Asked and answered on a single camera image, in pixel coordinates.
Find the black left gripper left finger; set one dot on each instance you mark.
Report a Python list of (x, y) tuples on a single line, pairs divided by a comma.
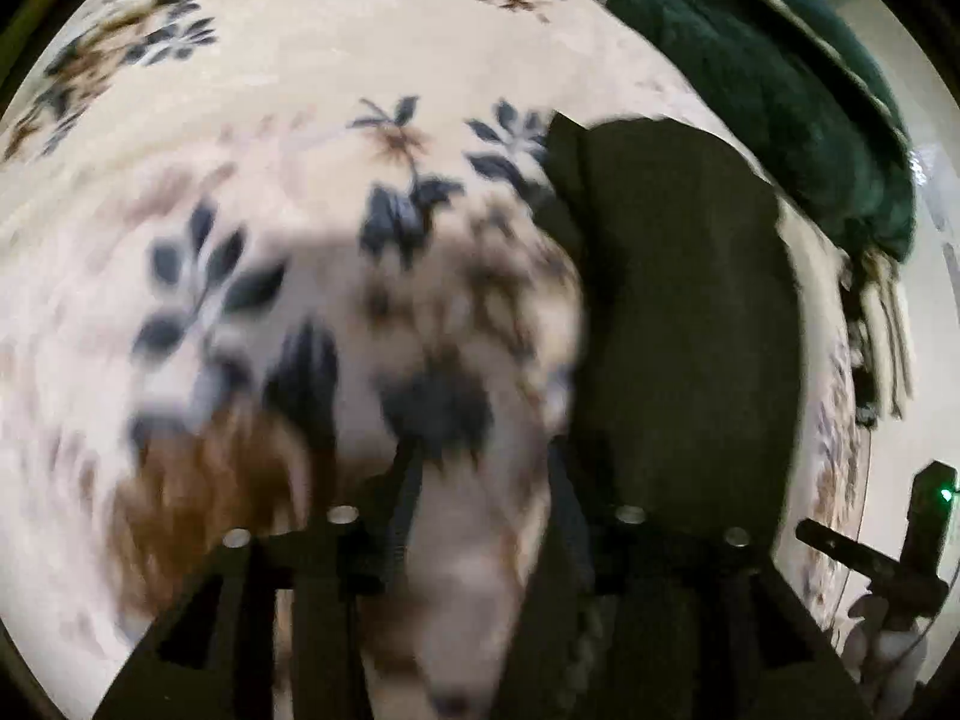
[(212, 654)]

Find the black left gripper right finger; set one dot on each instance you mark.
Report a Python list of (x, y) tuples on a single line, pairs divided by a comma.
[(626, 617)]

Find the black white striped garment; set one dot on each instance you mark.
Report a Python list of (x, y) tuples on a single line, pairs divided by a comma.
[(687, 395)]

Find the gloved right hand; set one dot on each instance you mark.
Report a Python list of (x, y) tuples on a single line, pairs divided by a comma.
[(885, 664)]

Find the floral cream bed blanket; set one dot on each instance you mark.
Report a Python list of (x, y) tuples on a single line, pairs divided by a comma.
[(188, 183)]

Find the dark green fleece blanket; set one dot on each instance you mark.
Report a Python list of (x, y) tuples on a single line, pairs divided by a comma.
[(794, 84)]

